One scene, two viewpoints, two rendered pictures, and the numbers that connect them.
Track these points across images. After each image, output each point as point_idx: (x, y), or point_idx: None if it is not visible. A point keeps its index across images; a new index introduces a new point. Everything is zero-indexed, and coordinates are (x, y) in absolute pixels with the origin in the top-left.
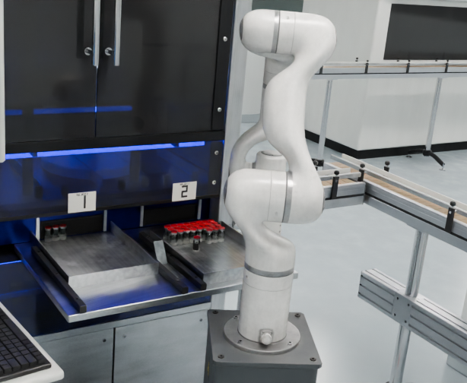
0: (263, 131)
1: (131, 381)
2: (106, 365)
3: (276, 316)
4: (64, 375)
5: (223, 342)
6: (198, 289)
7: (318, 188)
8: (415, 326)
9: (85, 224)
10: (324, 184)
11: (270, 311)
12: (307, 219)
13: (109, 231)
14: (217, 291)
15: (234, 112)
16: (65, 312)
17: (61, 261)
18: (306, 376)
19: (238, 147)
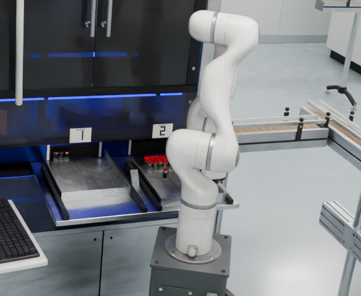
0: None
1: (116, 272)
2: (96, 258)
3: (200, 237)
4: (63, 262)
5: (161, 251)
6: (156, 209)
7: (232, 148)
8: (357, 253)
9: (84, 150)
10: (291, 128)
11: (195, 233)
12: (223, 170)
13: (103, 157)
14: (171, 212)
15: None
16: (54, 218)
17: (60, 179)
18: (217, 282)
19: (193, 106)
